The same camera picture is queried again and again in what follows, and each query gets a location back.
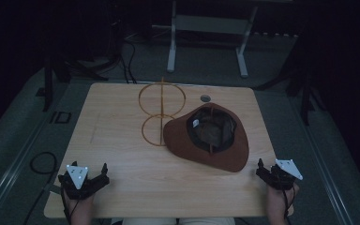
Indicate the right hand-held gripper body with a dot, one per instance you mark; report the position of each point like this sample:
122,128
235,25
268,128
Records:
285,175

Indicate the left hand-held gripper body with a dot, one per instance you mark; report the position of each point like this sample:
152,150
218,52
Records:
77,175

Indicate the person's right hand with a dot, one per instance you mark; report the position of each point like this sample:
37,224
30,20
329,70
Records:
276,200

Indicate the person's left hand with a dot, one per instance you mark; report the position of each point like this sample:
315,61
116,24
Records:
82,204

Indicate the black tripod stand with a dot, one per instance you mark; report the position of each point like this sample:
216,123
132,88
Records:
306,90
48,81

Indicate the brown wide-brim hat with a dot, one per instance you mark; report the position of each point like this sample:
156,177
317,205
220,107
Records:
181,137

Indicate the grey round table grommet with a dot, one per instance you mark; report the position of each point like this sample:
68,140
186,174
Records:
205,98

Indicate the white power strip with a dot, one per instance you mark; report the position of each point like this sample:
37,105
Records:
275,33

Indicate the black rectangular floor frame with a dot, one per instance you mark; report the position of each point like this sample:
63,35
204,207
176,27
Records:
61,117

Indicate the white metal desk frame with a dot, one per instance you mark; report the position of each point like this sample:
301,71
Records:
211,25

